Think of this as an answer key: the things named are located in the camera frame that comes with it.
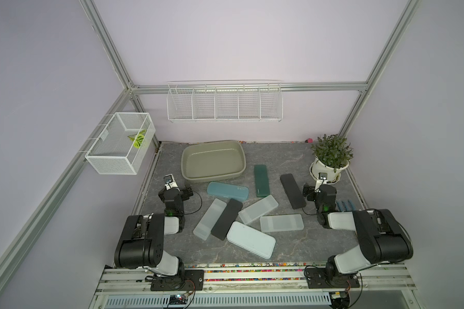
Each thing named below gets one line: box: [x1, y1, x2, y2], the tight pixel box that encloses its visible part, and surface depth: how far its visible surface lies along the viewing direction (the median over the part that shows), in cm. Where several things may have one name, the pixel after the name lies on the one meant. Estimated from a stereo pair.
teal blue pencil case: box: [206, 181, 249, 201], surface depth 100 cm
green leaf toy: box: [127, 129, 147, 149], surface depth 83 cm
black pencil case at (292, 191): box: [279, 173, 307, 210], surface depth 101 cm
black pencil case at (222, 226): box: [210, 198, 243, 241], surface depth 90 cm
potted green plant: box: [309, 133, 354, 184], surface depth 93 cm
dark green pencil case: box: [253, 164, 271, 198], surface depth 106 cm
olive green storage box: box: [181, 139, 247, 183], surface depth 115 cm
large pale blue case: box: [226, 221, 277, 260], surface depth 84 cm
